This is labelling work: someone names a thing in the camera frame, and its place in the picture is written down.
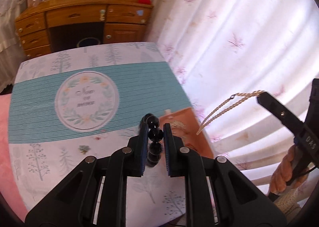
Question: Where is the wooden dresser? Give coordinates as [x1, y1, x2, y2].
[15, 0, 154, 59]

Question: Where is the orange tray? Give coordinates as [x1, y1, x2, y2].
[159, 107, 215, 161]

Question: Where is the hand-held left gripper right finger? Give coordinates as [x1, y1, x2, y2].
[163, 123, 287, 227]

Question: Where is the silver jewelry pile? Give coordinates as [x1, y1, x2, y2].
[171, 120, 188, 131]

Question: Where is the black bead bracelet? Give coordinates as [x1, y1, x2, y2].
[142, 114, 164, 168]

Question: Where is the dark round stool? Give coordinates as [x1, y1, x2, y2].
[76, 37, 102, 48]

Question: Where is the person's right forearm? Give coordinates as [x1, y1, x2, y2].
[274, 191, 304, 223]

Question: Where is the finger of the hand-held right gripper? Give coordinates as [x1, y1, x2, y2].
[257, 92, 304, 141]

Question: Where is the pink bed sheet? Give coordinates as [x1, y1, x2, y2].
[0, 92, 28, 217]

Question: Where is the white fringed covered furniture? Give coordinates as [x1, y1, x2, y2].
[0, 0, 28, 88]

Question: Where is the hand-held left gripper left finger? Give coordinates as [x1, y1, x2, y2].
[24, 123, 150, 227]

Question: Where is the person's right hand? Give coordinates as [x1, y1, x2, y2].
[270, 145, 311, 195]

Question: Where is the teal tree printed cloth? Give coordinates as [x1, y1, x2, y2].
[7, 42, 198, 225]

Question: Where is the gold chain necklace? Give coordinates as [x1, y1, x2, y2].
[196, 90, 266, 136]

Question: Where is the white floral curtain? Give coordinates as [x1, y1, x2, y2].
[144, 0, 319, 194]

